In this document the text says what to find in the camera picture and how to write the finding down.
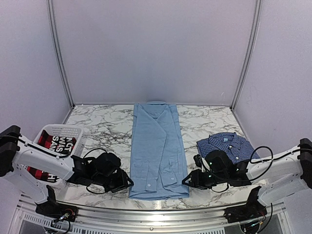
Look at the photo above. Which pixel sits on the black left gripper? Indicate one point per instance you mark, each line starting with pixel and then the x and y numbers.
pixel 122 182

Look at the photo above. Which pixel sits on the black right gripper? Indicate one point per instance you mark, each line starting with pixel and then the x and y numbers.
pixel 191 183

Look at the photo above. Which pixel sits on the light blue long sleeve shirt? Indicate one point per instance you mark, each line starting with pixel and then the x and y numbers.
pixel 158 162

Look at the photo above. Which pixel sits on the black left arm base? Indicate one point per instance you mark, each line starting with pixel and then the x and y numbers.
pixel 52 208

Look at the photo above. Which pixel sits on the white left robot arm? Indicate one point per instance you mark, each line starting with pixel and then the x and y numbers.
pixel 8 149

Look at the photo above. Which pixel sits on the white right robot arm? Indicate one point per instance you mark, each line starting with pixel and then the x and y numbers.
pixel 293 168

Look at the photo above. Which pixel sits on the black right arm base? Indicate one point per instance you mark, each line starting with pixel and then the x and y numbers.
pixel 250 210

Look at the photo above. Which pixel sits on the blue checked folded shirt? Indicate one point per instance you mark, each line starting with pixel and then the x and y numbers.
pixel 237 148

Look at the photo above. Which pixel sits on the white plastic laundry basket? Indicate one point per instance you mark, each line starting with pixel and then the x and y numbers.
pixel 48 159

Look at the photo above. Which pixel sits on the red black plaid shirt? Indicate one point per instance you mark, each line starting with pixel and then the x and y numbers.
pixel 59 144

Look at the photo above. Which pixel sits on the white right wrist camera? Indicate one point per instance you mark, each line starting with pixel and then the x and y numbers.
pixel 199 162

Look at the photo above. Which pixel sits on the aluminium front frame rail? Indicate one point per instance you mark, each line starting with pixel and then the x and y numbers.
pixel 96 220

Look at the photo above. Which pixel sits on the right aluminium corner post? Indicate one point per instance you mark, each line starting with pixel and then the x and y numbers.
pixel 249 53

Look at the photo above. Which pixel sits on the aluminium corner post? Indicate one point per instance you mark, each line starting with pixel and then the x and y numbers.
pixel 249 53
pixel 57 49

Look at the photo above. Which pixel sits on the left aluminium corner post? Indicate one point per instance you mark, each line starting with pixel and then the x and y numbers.
pixel 57 49

